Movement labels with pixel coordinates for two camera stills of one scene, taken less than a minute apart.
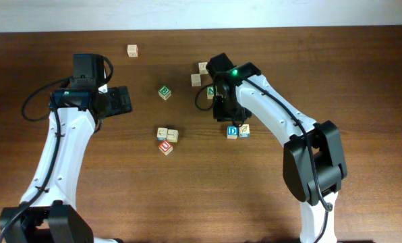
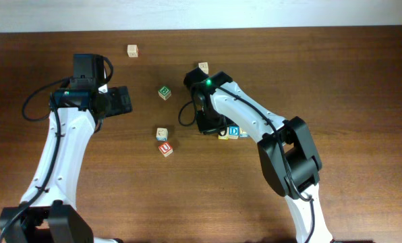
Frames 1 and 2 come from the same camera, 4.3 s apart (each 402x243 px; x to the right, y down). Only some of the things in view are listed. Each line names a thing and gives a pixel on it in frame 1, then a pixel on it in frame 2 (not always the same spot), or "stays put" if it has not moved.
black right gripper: x=220 y=116 to x=205 y=128
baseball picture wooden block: x=162 y=133 stays put
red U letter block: x=165 y=147 stays put
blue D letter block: x=232 y=132 stays put
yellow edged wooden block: x=173 y=136 to x=224 y=138
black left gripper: x=120 y=101 stays put
